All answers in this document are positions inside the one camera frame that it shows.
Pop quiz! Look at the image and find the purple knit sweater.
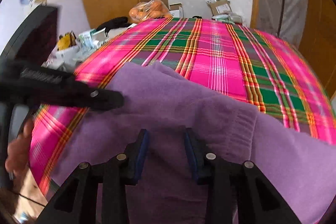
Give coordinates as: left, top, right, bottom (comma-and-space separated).
51, 63, 335, 223

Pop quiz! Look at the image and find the person's left hand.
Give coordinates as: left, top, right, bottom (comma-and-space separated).
4, 118, 35, 180

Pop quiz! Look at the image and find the yellow bag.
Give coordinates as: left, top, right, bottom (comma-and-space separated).
56, 31, 76, 51

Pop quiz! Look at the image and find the green white medicine box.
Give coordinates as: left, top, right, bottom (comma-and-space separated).
79, 28, 109, 51

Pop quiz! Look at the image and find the black cloth item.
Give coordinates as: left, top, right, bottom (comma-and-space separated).
96, 16, 131, 36

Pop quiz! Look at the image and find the bag of oranges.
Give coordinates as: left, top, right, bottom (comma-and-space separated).
129, 0, 173, 23

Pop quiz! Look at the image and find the white small carton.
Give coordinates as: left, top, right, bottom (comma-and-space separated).
169, 3, 184, 18

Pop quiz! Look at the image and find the pink green plaid tablecloth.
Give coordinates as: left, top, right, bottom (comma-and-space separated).
29, 18, 335, 199

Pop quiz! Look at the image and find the brown cardboard parcel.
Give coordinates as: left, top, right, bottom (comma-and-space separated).
207, 0, 232, 16

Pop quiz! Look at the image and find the wooden door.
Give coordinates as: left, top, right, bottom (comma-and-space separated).
299, 0, 335, 98

